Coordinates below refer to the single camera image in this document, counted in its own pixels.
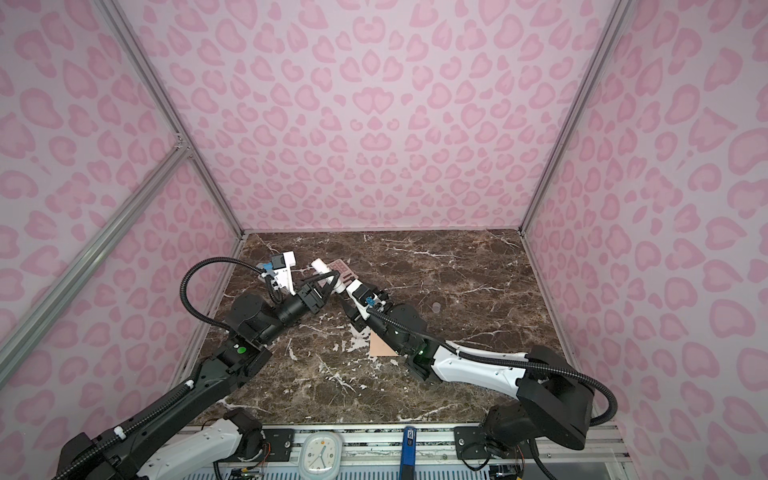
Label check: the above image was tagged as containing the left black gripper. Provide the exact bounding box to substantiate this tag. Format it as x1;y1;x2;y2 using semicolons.
259;269;338;349

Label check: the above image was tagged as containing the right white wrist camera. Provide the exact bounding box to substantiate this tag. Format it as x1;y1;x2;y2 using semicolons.
346;279;387;320

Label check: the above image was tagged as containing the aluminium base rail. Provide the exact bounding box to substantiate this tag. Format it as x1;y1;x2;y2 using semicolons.
110;422;631;480

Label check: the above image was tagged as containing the white analog clock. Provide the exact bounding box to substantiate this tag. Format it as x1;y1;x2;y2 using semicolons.
298;431;344;480

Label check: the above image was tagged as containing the peach paper envelope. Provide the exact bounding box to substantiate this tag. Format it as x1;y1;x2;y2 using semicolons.
369;332;398;357

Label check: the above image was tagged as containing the white glue stick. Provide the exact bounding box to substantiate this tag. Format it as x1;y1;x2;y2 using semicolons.
311;259;332;280

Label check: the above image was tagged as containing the pink calculator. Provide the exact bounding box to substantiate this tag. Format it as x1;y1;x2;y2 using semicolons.
328;259;358;285

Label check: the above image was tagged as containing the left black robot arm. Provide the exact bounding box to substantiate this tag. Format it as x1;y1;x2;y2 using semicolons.
56;256;344;479

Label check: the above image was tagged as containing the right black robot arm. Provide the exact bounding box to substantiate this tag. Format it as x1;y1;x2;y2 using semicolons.
342;296;618;450

